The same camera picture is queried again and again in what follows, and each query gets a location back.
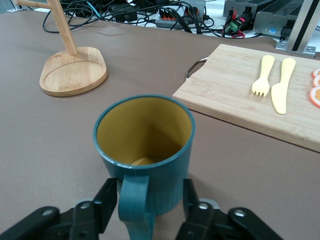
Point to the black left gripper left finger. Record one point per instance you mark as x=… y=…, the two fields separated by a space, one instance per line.
x=82 y=220

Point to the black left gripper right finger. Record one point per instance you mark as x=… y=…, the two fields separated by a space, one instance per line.
x=207 y=225

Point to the teal cup with yellow inside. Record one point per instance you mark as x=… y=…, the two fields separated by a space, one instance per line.
x=162 y=185

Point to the wooden cup rack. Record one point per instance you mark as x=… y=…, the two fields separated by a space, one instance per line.
x=75 y=72

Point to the bamboo cutting board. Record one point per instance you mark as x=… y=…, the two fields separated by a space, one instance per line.
x=225 y=82

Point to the yellow plastic knife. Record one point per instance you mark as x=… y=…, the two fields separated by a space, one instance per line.
x=282 y=87

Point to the yellow plastic fork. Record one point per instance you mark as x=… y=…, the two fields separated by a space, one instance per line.
x=263 y=72

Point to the orange slice toy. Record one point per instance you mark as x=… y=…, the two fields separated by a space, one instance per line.
x=317 y=73
x=317 y=81
x=316 y=97

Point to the green circuit board red light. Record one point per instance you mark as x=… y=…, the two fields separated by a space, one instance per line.
x=233 y=26

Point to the grey power strip orange switches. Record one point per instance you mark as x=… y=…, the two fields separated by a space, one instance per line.
x=166 y=22

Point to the black power adapter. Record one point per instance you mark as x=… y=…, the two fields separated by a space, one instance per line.
x=127 y=15

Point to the silver metal box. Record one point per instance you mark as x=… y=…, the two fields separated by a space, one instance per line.
x=275 y=25

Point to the black finned heat sink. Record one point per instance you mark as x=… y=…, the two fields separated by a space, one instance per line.
x=250 y=6

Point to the aluminium camera mount post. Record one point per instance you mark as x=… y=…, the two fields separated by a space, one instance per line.
x=303 y=25

